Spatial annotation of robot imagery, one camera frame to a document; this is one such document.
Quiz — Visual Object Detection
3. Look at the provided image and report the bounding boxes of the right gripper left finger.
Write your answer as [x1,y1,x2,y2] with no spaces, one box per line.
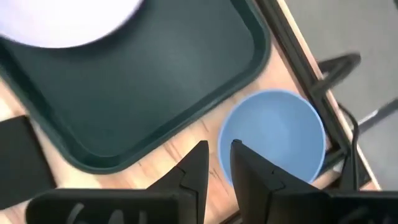
[146,139,210,224]

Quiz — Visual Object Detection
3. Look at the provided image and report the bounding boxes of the lilac round plate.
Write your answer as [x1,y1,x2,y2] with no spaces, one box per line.
[0,0,144,49]

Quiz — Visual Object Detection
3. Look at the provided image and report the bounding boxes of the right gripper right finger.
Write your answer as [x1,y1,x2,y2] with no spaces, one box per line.
[230,139,330,224]

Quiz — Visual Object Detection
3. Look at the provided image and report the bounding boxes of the blue bowl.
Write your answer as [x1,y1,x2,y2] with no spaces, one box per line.
[217,89,326,187]

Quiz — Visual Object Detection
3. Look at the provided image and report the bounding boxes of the black aluminium table frame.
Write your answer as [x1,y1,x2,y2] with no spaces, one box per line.
[254,0,379,191]

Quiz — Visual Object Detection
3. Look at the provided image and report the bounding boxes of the dark green tray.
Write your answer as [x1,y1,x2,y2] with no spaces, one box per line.
[0,0,272,175]

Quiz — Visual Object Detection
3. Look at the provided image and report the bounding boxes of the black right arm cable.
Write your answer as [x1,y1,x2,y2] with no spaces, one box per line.
[337,102,361,191]

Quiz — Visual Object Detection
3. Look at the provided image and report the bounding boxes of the black cloth napkin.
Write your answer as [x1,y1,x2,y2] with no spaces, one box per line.
[0,114,57,210]

